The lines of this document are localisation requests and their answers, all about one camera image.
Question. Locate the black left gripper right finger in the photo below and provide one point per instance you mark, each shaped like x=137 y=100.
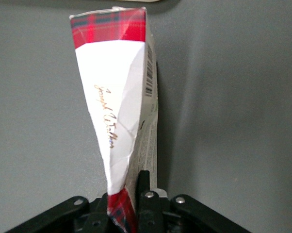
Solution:
x=160 y=213

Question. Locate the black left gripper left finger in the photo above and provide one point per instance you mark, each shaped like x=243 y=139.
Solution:
x=63 y=216

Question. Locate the red tartan cookie box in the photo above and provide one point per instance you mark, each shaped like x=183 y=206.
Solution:
x=107 y=97

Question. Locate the cream plastic tray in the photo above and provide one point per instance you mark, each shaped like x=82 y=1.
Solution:
x=146 y=0

